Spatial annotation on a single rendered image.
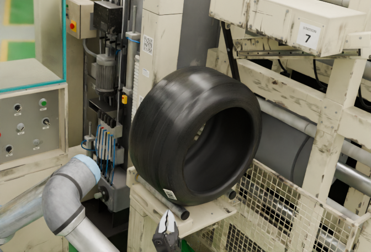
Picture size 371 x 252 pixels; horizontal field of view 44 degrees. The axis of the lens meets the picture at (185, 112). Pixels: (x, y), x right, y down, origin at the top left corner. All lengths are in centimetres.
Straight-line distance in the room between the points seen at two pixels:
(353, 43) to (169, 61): 77
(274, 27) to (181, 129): 53
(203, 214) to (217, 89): 65
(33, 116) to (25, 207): 65
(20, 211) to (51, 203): 32
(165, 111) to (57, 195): 55
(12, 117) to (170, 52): 77
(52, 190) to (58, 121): 91
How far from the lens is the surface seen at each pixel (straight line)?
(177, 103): 171
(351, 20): 179
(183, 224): 197
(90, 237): 142
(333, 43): 174
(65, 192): 141
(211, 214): 214
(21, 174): 229
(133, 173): 213
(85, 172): 148
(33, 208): 166
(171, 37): 199
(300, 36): 173
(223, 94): 176
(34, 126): 225
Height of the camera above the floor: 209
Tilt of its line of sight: 25 degrees down
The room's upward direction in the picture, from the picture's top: 7 degrees clockwise
